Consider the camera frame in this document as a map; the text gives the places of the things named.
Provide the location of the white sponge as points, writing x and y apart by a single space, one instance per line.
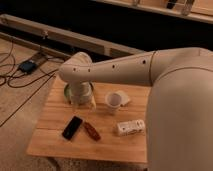
125 99

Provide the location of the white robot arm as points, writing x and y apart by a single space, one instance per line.
179 114

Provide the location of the translucent plastic cup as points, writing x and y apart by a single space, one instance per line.
113 102

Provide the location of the green ceramic bowl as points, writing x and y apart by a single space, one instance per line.
67 91

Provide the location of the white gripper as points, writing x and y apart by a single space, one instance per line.
81 94

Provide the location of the dark red snack bar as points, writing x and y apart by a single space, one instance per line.
92 131

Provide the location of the black smartphone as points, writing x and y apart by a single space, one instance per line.
72 127

